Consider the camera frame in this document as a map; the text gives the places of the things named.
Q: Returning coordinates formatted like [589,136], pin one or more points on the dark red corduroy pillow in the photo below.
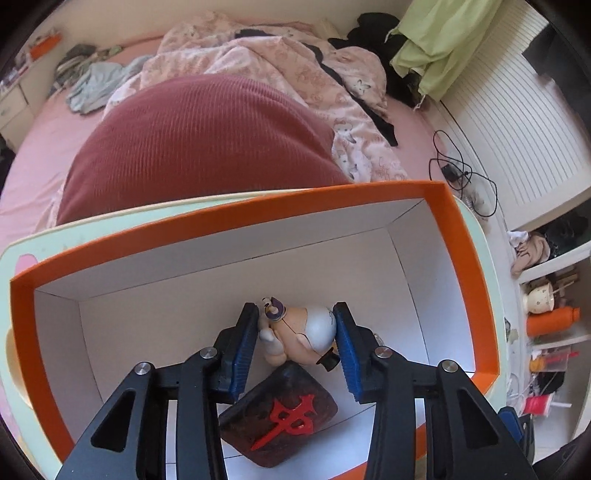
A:
[198,136]

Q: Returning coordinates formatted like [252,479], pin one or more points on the orange cardboard box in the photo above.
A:
[89,300]

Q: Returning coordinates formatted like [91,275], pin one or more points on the pink floral blanket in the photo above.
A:
[345,88]

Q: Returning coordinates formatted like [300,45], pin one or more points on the dark red mahjong tile cushion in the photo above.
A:
[277,418]

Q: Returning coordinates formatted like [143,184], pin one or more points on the black hanging sweater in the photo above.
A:
[550,56]

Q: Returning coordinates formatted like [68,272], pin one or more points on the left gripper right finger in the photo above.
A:
[465,437]

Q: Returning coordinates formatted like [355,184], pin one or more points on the green hanging curtain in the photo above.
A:
[441,37]

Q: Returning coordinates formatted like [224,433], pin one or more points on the black clothes pile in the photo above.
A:
[373,33]

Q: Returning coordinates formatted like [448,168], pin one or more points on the white drawer cabinet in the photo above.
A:
[18,112]

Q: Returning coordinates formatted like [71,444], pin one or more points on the orange bottle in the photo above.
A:
[555,321]

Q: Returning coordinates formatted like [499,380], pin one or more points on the bald cartoon figurine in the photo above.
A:
[304,335]

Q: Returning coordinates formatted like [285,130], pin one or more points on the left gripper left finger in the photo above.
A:
[127,437]

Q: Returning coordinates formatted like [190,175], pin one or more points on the small orange box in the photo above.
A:
[43,45]

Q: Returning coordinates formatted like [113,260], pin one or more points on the cream round cup holder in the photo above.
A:
[14,368]

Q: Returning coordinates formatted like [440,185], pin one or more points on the grey clothes pile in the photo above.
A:
[90,77]

